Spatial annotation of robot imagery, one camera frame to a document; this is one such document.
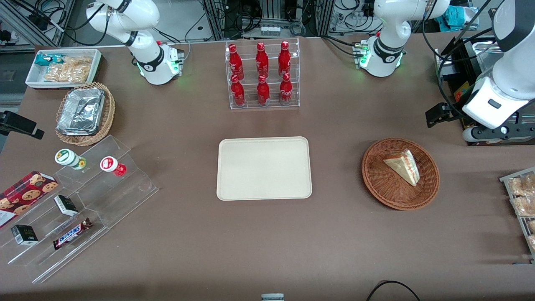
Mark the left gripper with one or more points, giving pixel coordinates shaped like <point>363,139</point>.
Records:
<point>454,112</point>

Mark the triangular sandwich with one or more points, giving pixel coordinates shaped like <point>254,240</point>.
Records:
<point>403,165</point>

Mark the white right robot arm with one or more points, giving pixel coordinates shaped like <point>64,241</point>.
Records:
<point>146,54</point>

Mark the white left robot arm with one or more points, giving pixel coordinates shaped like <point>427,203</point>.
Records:
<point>386,42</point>

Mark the tray of pastry bags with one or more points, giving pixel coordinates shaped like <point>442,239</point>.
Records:
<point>508,180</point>

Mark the brown round wicker basket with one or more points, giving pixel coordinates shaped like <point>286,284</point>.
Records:
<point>388,188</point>

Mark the beige plastic tray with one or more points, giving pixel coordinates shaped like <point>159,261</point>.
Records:
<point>263,169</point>

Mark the light oval wicker basket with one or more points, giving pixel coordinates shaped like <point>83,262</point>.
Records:
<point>108,113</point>

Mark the black glass display case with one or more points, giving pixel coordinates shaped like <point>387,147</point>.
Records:
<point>470,54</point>

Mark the clear bag of pastries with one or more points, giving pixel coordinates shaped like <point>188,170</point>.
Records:
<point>524,186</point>
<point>526,206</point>

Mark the red soda bottle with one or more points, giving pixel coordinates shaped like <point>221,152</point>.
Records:
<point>238,93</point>
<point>286,91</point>
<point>263,92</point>
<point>235,62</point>
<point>262,60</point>
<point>284,60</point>

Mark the clear acrylic bottle rack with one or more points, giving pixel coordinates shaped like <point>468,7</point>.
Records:
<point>271,102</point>

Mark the white power strip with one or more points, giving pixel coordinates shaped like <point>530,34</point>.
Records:
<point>270,30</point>

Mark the small grey box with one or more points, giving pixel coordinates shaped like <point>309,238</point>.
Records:
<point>272,297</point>

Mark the clear acrylic stepped shelf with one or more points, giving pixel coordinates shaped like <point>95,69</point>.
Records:
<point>121,196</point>

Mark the red label yogurt bottle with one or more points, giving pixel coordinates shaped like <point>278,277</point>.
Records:
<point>110,164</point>

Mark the stack of foil trays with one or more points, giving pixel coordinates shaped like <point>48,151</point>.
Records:
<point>81,110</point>

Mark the clear bag of crackers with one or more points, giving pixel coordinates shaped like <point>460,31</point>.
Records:
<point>71,70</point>

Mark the green label yogurt bottle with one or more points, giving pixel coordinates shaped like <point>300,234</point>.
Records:
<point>67,157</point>

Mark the small black box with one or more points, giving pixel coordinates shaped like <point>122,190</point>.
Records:
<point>24,235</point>
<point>65,205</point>

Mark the Snickers chocolate bar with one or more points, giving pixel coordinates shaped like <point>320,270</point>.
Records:
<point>72,234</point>

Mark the teal snack packet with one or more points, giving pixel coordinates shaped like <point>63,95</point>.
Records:
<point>44,59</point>

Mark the white rectangular snack bin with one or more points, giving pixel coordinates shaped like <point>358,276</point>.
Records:
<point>33,75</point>

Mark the red cookie box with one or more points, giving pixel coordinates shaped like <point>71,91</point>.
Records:
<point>23,194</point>

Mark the black device on mount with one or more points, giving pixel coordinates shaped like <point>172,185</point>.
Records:
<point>16,123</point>

